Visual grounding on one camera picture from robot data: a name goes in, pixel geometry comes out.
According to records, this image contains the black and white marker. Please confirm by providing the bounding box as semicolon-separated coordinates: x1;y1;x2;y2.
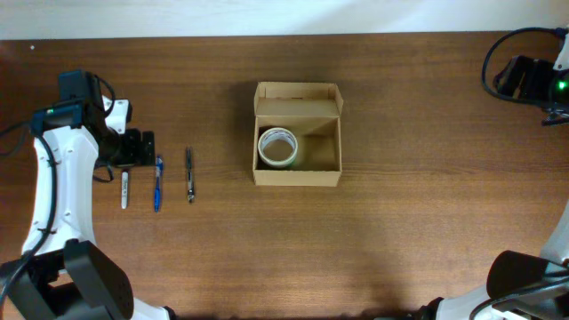
121;170;129;210

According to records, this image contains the white masking tape roll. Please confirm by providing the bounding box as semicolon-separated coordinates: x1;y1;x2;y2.
257;127;299;169

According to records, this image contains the green tape roll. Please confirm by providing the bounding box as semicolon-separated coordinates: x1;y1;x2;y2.
285;156;303;170

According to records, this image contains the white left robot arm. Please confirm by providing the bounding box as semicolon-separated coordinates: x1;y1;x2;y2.
1;97;176;319

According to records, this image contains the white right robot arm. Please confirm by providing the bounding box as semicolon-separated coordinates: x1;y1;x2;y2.
408;27;568;320

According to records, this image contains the blue pen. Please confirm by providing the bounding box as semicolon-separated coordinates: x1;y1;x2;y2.
154;156;164;212

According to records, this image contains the black pen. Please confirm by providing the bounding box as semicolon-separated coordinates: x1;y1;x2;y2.
186;148;195;204

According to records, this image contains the open cardboard box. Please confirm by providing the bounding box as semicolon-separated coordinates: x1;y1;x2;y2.
252;82;343;187

